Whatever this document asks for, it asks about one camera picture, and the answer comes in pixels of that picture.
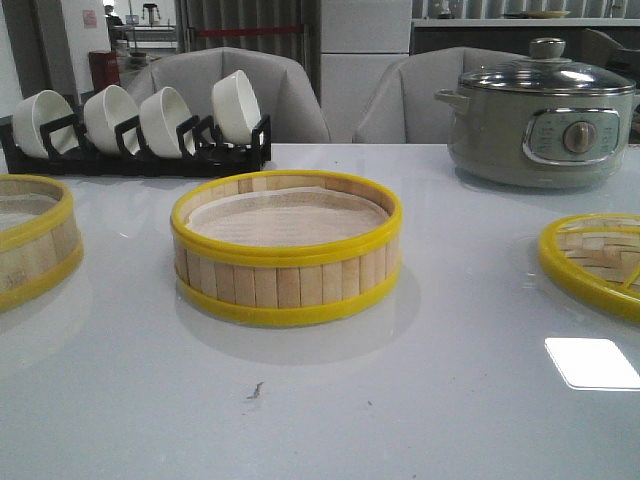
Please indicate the yellow bamboo steamer lid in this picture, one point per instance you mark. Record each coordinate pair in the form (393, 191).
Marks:
(595, 257)

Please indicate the bamboo steamer basket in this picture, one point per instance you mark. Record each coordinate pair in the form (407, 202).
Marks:
(287, 286)
(41, 243)

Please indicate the steamer cloth liner center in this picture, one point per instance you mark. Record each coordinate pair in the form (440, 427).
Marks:
(299, 216)

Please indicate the black bowl rack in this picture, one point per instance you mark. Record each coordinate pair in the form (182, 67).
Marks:
(203, 151)

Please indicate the white bowl rightmost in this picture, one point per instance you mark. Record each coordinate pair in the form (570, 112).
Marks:
(235, 107)

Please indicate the white bowl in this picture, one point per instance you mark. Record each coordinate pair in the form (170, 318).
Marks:
(33, 112)
(160, 115)
(103, 112)
(235, 107)

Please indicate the grey chair right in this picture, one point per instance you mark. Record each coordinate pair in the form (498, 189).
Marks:
(403, 108)

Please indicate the grey chair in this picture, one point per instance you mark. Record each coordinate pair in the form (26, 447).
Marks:
(403, 108)
(281, 85)

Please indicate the grey chair left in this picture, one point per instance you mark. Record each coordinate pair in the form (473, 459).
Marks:
(281, 85)

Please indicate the white cabinet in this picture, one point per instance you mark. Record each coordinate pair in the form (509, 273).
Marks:
(358, 41)

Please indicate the grey-green electric cooking pot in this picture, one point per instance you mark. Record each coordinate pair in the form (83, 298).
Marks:
(534, 140)

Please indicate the red cabinet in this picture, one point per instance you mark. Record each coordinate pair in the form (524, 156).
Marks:
(104, 69)

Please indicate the glass pot lid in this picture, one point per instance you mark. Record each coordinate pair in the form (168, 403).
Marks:
(546, 71)

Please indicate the white bowl leftmost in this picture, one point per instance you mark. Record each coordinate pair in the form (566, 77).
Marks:
(33, 112)

